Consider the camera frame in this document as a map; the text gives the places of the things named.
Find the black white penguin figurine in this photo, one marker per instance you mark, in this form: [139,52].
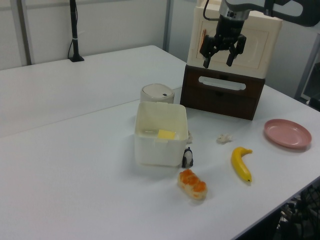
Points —
[187,158]

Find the pink round plate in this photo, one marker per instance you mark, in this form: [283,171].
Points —
[287,132]

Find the orange glazed bread roll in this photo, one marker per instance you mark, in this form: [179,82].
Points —
[192,185]

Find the small cream lidded bin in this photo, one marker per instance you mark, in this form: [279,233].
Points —
[156,93]

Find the cream toy oven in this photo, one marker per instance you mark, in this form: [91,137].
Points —
[260,42]

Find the crumpled white paper ball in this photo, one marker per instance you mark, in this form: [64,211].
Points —
[223,138]

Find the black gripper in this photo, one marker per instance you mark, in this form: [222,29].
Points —
[228,32]

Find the cream plastic box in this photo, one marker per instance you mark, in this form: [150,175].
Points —
[160,152]

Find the yellow cube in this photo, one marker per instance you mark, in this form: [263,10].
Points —
[166,134]

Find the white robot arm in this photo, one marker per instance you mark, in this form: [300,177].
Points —
[287,10]

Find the black chair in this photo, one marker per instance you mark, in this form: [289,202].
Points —
[305,207]

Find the yellow banana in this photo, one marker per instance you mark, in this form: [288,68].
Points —
[240,165]

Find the black camera pole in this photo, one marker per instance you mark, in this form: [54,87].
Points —
[73,25]

